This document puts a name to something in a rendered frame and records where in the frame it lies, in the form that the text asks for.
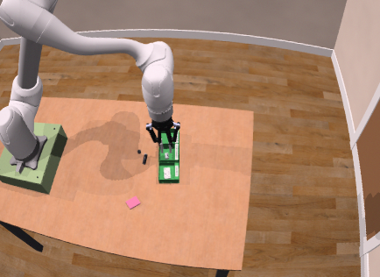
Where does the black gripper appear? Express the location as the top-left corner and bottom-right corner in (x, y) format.
(146, 117), (180, 153)

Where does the green three-compartment bin rack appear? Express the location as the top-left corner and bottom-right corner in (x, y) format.
(158, 130), (179, 183)

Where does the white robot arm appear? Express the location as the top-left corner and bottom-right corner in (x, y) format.
(0, 0), (174, 174)

